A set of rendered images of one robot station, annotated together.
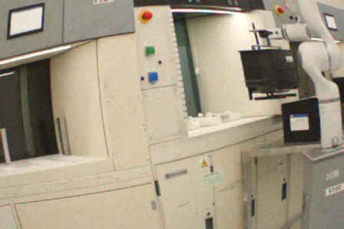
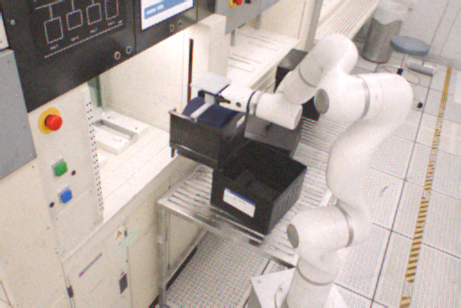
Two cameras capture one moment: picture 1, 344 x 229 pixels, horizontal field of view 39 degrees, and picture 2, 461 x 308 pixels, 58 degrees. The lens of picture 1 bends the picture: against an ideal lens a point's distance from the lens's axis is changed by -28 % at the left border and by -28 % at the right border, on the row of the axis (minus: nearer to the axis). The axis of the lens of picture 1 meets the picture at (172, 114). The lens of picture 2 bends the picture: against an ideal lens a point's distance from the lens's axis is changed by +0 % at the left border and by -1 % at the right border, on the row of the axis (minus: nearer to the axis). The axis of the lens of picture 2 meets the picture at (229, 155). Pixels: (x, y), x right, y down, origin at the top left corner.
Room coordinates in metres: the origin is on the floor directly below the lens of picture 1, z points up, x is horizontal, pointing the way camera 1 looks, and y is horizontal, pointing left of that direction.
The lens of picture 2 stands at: (1.38, -0.01, 1.94)
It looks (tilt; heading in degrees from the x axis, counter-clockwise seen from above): 38 degrees down; 335
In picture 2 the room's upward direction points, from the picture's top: 7 degrees clockwise
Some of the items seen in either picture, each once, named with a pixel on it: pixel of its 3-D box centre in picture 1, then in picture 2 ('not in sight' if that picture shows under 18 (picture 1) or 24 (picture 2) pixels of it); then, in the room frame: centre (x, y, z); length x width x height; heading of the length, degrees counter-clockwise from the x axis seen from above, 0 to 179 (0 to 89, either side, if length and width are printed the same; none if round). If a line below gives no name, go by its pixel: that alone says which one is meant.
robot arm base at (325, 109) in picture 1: (331, 124); (310, 286); (1.97, -0.62, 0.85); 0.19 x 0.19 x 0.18
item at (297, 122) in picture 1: (314, 117); (257, 184); (2.46, -0.65, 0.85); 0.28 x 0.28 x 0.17; 34
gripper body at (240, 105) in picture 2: (279, 33); (239, 97); (2.48, -0.53, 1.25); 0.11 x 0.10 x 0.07; 41
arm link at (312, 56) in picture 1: (319, 71); (315, 244); (1.97, -0.58, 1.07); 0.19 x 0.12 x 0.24; 89
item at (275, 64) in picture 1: (270, 62); (209, 121); (2.56, -0.46, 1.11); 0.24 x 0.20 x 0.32; 131
